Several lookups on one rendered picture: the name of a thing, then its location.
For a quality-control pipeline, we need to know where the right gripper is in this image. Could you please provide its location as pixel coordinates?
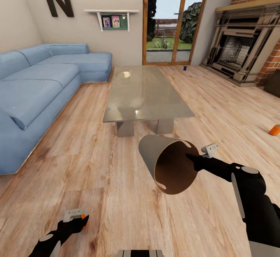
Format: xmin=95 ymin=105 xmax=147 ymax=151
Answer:
xmin=186 ymin=154 xmax=222 ymax=175

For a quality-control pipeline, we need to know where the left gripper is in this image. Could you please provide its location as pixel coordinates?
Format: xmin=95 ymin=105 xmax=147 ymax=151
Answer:
xmin=57 ymin=215 xmax=89 ymax=239

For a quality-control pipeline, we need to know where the trash can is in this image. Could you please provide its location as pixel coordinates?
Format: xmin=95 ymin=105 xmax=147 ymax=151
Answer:
xmin=138 ymin=134 xmax=200 ymax=195

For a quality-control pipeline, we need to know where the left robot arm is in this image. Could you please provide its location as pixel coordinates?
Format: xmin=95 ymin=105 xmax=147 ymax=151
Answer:
xmin=28 ymin=208 xmax=89 ymax=257

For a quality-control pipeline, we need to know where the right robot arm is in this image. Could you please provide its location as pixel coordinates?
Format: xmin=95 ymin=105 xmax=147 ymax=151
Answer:
xmin=186 ymin=143 xmax=280 ymax=257

